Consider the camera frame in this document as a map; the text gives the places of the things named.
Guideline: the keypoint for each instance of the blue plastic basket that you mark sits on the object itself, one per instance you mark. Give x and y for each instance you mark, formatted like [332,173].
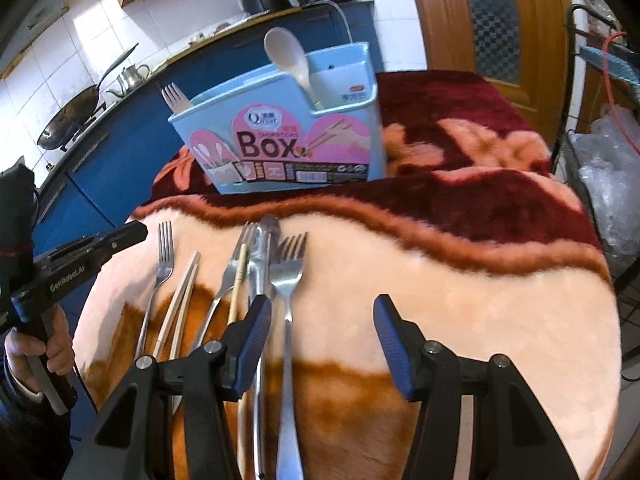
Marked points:
[612,65]

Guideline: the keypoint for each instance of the range hood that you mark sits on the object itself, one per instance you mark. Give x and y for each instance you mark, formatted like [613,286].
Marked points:
[40,15]

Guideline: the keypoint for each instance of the blue utensil holder box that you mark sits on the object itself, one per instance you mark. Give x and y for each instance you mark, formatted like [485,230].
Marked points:
[280,110]

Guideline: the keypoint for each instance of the white plastic spoon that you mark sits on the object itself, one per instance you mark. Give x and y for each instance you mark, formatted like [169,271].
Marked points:
[282,47]

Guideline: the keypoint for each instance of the wooden door with glass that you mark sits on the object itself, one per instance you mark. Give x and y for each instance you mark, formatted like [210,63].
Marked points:
[440,20]

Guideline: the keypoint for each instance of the small steel fork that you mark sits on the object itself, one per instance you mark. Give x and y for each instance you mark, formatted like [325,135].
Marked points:
[165,260]

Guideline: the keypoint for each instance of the blue kitchen base cabinet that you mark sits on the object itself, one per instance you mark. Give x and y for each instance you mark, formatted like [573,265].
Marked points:
[125,125]

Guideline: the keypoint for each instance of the clear plastic bags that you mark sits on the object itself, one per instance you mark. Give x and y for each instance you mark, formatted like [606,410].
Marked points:
[610,170]

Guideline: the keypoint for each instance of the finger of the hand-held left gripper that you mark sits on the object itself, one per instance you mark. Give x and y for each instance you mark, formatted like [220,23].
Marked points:
[125,235]

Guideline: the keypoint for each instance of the black wok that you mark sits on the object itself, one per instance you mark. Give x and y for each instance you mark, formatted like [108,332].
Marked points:
[70,120]

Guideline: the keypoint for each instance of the large steel fork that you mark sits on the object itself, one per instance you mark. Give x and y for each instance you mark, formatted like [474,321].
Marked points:
[289,300]

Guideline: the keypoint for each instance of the gas stove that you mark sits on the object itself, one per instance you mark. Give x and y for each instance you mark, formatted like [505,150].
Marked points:
[98,109]

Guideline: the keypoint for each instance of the wooden chopstick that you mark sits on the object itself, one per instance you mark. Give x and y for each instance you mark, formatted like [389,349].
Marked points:
[239,280]
[186,305]
[175,305]

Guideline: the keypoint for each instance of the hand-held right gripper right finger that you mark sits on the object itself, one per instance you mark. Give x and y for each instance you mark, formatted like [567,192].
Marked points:
[387,332]

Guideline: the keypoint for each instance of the slim steel fork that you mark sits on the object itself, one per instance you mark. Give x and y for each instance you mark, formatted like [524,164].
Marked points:
[220,295]

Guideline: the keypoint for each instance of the person's left forearm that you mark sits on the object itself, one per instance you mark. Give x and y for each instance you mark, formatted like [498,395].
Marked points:
[30,440]

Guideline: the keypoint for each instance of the beige fork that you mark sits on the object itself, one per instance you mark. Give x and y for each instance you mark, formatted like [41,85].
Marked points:
[175,96]

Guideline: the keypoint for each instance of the steel tongs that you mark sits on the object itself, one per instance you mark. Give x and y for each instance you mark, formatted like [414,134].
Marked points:
[262,260]

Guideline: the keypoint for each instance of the steel kettle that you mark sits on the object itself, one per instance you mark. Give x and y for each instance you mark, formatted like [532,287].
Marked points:
[131,77]

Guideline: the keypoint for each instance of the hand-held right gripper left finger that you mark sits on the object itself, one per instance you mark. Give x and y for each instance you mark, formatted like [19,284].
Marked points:
[255,330]

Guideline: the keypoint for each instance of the red and cream plush blanket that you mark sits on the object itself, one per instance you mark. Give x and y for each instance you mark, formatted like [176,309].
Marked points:
[450,285]

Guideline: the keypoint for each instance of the person's left hand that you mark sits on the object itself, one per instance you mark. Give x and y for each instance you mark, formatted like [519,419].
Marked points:
[20,347]

